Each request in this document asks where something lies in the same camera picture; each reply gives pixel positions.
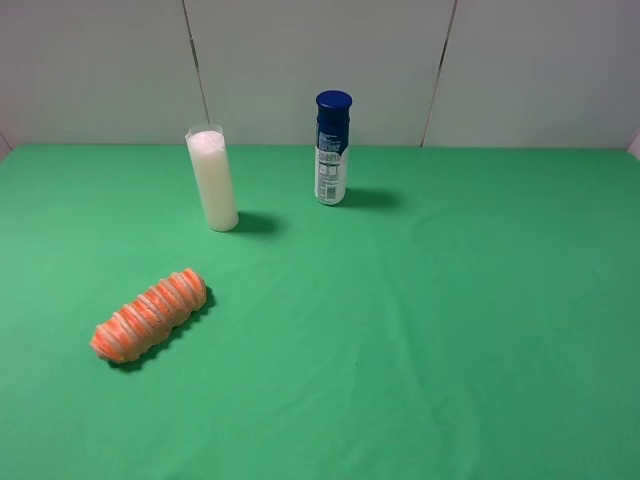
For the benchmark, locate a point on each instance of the blue capped white bottle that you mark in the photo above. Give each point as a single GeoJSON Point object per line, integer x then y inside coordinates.
{"type": "Point", "coordinates": [331, 146]}

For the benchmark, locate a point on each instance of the green table cloth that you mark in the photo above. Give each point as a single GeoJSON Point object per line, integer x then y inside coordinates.
{"type": "Point", "coordinates": [463, 314]}

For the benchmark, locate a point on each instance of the orange white striped bread roll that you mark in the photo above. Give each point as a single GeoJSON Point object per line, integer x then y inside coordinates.
{"type": "Point", "coordinates": [150, 318]}

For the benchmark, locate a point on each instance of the white cylindrical tube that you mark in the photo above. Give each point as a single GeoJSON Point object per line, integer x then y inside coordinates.
{"type": "Point", "coordinates": [207, 150]}

